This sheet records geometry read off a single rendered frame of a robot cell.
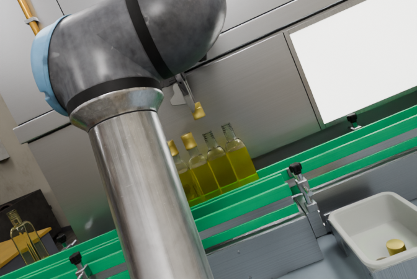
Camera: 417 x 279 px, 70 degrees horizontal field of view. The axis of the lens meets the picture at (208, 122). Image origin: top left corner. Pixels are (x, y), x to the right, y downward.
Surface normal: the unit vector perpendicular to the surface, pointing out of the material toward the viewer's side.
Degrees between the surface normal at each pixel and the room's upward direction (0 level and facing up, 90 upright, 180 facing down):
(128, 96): 120
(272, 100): 90
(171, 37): 111
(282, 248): 90
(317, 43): 90
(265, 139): 90
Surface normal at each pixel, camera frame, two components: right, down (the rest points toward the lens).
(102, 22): -0.18, -0.23
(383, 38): -0.02, 0.14
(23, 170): -0.34, 0.27
